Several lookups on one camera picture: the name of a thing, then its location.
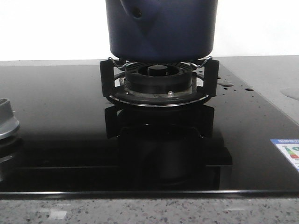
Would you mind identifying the energy rating label sticker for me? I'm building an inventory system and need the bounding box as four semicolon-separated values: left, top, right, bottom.
268;139;299;181

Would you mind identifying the black glass stove cooktop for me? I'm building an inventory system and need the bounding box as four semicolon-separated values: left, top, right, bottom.
0;62;299;199

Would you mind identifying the dark blue cooking pot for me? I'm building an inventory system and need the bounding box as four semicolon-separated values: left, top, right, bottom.
106;0;218;63

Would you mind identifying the black pot support grate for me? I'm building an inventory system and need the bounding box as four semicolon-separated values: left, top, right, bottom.
100;56;219;108

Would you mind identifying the silver stove control knob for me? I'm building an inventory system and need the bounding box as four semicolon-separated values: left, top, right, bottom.
0;98;20;140

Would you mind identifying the black gas stove burner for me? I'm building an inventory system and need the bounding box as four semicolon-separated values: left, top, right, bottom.
125;63;192;94

